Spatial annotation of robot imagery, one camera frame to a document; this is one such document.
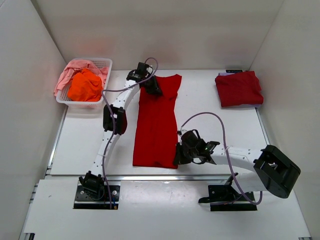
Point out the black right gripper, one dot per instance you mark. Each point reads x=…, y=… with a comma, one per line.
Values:
x=179, y=159

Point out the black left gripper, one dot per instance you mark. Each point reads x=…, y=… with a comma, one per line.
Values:
x=155, y=89

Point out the bright red t-shirt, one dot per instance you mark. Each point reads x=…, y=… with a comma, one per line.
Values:
x=156, y=131

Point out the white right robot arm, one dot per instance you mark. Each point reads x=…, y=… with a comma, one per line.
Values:
x=266, y=170

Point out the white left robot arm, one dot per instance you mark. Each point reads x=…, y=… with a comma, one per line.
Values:
x=114, y=124

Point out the orange t-shirt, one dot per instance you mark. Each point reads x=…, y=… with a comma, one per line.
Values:
x=85, y=87

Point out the pink t-shirt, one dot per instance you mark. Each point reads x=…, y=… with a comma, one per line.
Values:
x=77, y=65

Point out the folded dark red t-shirt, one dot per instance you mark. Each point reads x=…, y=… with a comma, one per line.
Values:
x=238, y=87

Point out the small black label plate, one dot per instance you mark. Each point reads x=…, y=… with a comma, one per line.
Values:
x=233, y=71

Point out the white plastic laundry basket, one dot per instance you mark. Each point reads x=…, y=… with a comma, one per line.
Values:
x=62, y=95

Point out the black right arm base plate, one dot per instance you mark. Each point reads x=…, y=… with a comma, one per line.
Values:
x=223, y=198

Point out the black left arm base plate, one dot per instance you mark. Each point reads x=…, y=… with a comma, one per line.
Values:
x=87, y=200

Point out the aluminium table edge rail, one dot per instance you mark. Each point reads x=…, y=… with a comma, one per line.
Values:
x=81, y=138

